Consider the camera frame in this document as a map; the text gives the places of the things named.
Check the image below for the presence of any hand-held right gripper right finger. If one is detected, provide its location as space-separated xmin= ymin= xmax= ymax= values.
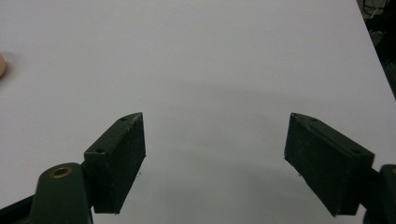
xmin=283 ymin=112 xmax=375 ymax=217

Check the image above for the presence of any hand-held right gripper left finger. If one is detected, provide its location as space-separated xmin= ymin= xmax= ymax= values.
xmin=83 ymin=112 xmax=147 ymax=215

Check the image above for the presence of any round beige object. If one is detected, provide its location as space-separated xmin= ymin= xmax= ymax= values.
xmin=0 ymin=53 xmax=7 ymax=79

